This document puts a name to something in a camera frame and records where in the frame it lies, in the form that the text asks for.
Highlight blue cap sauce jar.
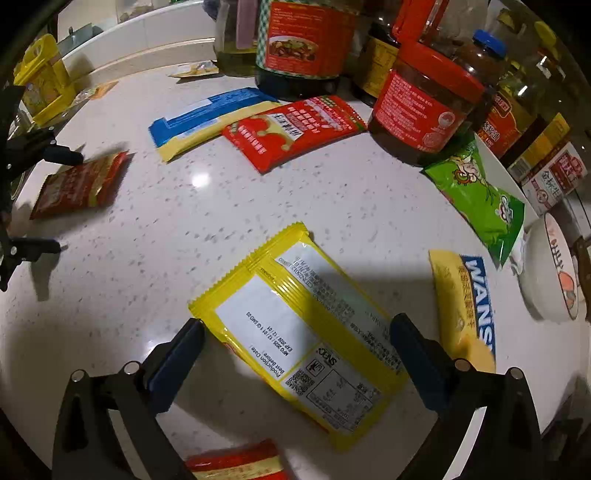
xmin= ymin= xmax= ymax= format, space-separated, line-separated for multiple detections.
xmin=450 ymin=29 xmax=509 ymax=95

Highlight red lid sauce jar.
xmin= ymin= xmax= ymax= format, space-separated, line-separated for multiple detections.
xmin=368 ymin=40 xmax=486 ymax=168

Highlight white printed bowl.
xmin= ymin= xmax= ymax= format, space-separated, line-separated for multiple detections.
xmin=516 ymin=211 xmax=581 ymax=322

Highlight green snack packet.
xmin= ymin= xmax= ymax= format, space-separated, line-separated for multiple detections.
xmin=423 ymin=140 xmax=526 ymax=269

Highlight yellow label box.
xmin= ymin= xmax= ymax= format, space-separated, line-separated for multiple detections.
xmin=507 ymin=112 xmax=572 ymax=184

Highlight red and yellow packet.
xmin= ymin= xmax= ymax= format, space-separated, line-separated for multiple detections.
xmin=30 ymin=151 xmax=129 ymax=221

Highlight clear oil bottle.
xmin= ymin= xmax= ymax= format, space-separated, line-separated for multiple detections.
xmin=214 ymin=0 xmax=260 ymax=78

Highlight red sauce packet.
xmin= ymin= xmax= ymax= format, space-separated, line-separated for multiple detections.
xmin=222 ymin=95 xmax=369 ymax=175

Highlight yellow handled package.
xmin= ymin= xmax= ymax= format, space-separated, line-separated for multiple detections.
xmin=13 ymin=34 xmax=78 ymax=126

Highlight oil bottle with red label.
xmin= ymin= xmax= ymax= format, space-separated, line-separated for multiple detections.
xmin=477 ymin=69 xmax=539 ymax=161

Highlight small yellow sachet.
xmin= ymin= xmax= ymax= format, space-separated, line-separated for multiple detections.
xmin=167 ymin=60 xmax=221 ymax=79

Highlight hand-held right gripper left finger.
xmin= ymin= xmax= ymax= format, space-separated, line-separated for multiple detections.
xmin=53 ymin=318 xmax=206 ymax=480

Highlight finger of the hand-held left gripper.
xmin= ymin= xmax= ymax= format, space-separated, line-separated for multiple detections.
xmin=4 ymin=128 xmax=86 ymax=173
xmin=0 ymin=235 xmax=62 ymax=293

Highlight red striped packet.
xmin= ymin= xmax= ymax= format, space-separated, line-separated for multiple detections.
xmin=185 ymin=438 xmax=290 ymax=480

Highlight large red label bottle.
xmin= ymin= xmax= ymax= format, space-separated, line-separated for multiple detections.
xmin=255 ymin=0 xmax=362 ymax=101

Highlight dark bottle with red handle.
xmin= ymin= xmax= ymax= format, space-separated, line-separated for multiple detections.
xmin=353 ymin=0 xmax=445 ymax=108

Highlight white and red box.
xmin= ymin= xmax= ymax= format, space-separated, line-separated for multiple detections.
xmin=521 ymin=142 xmax=590 ymax=214

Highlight yellow packet with white label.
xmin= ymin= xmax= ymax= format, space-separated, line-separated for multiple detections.
xmin=188 ymin=222 xmax=410 ymax=453

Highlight blue and yellow packet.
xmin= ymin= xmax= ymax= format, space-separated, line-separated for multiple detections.
xmin=148 ymin=88 xmax=281 ymax=164
xmin=428 ymin=249 xmax=498 ymax=376

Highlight small orange packet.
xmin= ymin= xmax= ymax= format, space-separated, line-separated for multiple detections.
xmin=75 ymin=82 xmax=119 ymax=105

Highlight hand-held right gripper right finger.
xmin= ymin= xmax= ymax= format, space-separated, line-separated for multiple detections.
xmin=389 ymin=312 xmax=544 ymax=480

